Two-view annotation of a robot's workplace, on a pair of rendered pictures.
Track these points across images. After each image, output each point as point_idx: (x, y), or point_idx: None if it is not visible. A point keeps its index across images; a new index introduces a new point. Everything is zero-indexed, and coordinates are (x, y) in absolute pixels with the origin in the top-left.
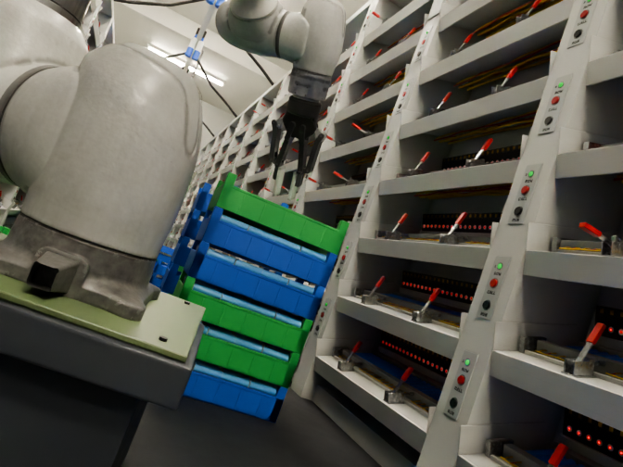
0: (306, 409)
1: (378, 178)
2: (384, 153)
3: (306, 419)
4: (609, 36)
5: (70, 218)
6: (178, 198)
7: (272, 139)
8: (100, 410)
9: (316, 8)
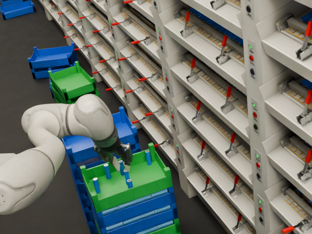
0: (196, 215)
1: (168, 65)
2: (162, 43)
3: (199, 233)
4: (271, 75)
5: None
6: None
7: (99, 155)
8: None
9: (85, 120)
